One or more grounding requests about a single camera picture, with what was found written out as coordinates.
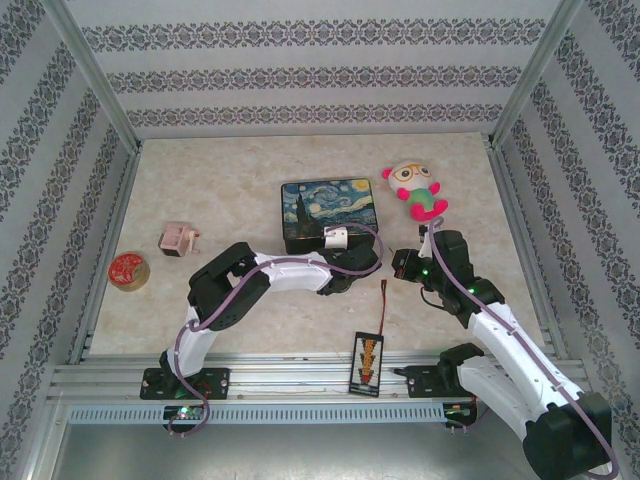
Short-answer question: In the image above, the black connector board with cable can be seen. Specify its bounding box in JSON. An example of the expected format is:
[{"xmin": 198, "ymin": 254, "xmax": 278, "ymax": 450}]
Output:
[{"xmin": 348, "ymin": 330, "xmax": 386, "ymax": 399}]

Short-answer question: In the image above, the wide aluminium frame rail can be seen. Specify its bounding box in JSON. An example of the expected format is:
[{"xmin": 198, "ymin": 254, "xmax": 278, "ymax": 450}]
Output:
[{"xmin": 47, "ymin": 351, "xmax": 594, "ymax": 404}]

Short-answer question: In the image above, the aluminium frame post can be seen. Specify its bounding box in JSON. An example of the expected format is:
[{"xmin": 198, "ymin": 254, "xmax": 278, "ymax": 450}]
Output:
[
  {"xmin": 39, "ymin": 0, "xmax": 144, "ymax": 151},
  {"xmin": 489, "ymin": 0, "xmax": 592, "ymax": 150}
]

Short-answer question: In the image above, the grey slotted cable duct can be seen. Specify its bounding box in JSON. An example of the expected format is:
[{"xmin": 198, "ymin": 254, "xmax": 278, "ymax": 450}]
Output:
[{"xmin": 66, "ymin": 402, "xmax": 447, "ymax": 426}]

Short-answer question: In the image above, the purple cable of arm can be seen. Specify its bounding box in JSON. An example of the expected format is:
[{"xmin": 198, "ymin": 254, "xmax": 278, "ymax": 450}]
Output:
[
  {"xmin": 428, "ymin": 214, "xmax": 621, "ymax": 480},
  {"xmin": 166, "ymin": 222, "xmax": 386, "ymax": 441}
]

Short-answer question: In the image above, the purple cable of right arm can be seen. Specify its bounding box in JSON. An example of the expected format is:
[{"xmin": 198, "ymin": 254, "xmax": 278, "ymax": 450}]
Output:
[{"xmin": 428, "ymin": 214, "xmax": 621, "ymax": 480}]

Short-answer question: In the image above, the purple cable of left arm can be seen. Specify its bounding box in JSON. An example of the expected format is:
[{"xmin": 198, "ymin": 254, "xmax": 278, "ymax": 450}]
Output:
[{"xmin": 166, "ymin": 222, "xmax": 386, "ymax": 441}]

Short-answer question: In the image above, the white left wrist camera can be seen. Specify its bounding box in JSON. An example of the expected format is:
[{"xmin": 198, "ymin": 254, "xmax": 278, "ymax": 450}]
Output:
[{"xmin": 322, "ymin": 225, "xmax": 350, "ymax": 251}]

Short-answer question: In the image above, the pink green plush toy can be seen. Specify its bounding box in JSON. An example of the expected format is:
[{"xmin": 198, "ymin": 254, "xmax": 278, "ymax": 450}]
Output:
[{"xmin": 381, "ymin": 159, "xmax": 450, "ymax": 224}]

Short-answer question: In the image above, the aluminium side rail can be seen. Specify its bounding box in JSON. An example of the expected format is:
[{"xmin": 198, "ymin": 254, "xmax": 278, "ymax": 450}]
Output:
[
  {"xmin": 67, "ymin": 142, "xmax": 144, "ymax": 366},
  {"xmin": 488, "ymin": 142, "xmax": 570, "ymax": 361}
]

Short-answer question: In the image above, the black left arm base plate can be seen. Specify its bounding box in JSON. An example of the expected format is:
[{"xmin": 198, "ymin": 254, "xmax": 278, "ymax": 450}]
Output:
[{"xmin": 139, "ymin": 367, "xmax": 232, "ymax": 401}]

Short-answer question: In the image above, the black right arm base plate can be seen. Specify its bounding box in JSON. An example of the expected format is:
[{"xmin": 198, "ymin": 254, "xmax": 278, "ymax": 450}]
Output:
[{"xmin": 393, "ymin": 364, "xmax": 481, "ymax": 400}]

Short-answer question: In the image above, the red black battery wire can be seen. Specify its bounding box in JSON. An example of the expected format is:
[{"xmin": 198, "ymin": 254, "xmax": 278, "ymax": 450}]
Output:
[{"xmin": 377, "ymin": 279, "xmax": 390, "ymax": 335}]

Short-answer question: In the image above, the pink pencil sharpener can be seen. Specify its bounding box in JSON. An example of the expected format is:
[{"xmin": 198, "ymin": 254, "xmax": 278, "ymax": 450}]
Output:
[{"xmin": 157, "ymin": 219, "xmax": 204, "ymax": 260}]

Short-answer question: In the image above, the starry night tin box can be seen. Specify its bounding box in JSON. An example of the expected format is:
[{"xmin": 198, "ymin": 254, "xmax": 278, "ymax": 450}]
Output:
[{"xmin": 279, "ymin": 177, "xmax": 380, "ymax": 255}]

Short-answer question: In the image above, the round tin with red lid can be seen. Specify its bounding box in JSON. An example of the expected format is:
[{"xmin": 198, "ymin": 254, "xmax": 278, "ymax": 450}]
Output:
[{"xmin": 107, "ymin": 251, "xmax": 151, "ymax": 291}]

